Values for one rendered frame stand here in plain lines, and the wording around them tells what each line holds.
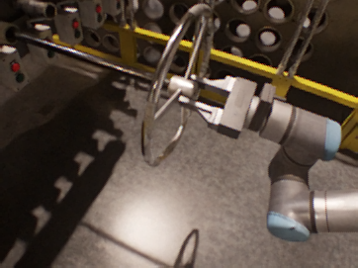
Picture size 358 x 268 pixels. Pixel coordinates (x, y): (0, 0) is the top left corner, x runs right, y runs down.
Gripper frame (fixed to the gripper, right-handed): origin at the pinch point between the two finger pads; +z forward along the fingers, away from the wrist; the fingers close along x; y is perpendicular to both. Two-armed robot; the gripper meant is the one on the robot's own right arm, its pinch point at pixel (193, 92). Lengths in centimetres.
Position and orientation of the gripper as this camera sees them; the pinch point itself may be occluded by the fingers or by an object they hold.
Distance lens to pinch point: 58.4
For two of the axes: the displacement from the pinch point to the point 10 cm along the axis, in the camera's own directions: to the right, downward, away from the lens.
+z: -9.2, -3.4, 2.0
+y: 0.4, 4.3, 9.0
